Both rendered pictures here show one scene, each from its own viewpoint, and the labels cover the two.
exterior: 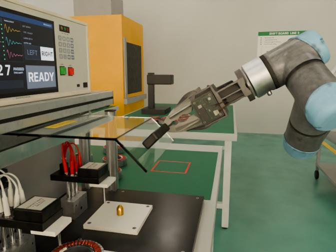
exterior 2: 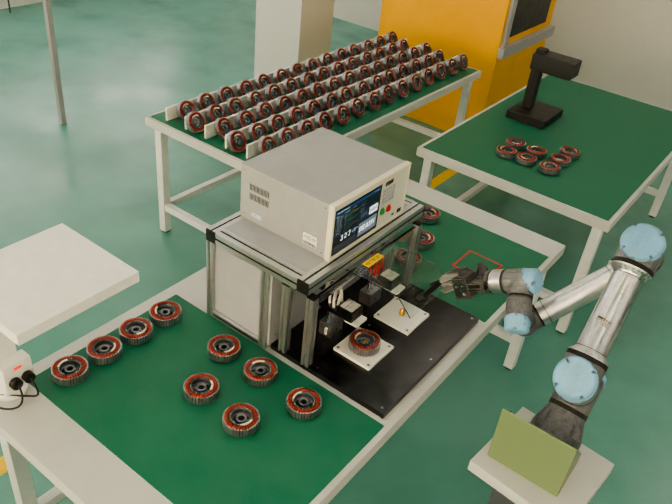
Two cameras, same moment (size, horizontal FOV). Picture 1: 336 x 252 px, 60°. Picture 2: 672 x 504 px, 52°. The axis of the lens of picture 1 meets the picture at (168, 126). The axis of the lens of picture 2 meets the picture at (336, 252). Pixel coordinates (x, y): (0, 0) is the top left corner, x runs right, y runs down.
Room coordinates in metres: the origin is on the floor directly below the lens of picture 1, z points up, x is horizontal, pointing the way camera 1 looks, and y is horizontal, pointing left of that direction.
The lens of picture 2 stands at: (-1.20, -0.35, 2.38)
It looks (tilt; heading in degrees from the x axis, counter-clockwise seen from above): 34 degrees down; 22
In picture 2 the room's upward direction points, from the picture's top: 7 degrees clockwise
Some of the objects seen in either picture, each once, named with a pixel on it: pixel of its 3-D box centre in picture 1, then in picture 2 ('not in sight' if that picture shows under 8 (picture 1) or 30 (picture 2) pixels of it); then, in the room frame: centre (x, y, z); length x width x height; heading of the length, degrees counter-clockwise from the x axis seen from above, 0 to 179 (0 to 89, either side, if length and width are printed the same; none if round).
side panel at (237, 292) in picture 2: not in sight; (238, 293); (0.41, 0.62, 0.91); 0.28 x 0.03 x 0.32; 78
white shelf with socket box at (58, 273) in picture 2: not in sight; (52, 336); (-0.12, 0.92, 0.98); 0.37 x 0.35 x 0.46; 168
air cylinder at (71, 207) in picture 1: (73, 204); (370, 293); (0.80, 0.28, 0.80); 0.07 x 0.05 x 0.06; 168
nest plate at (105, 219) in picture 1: (120, 216); (401, 315); (0.77, 0.14, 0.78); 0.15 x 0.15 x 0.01; 78
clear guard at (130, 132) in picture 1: (92, 137); (389, 273); (0.64, 0.17, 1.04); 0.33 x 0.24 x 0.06; 78
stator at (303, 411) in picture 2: not in sight; (303, 403); (0.20, 0.25, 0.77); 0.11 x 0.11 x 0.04
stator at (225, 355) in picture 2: not in sight; (224, 348); (0.29, 0.60, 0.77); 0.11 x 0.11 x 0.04
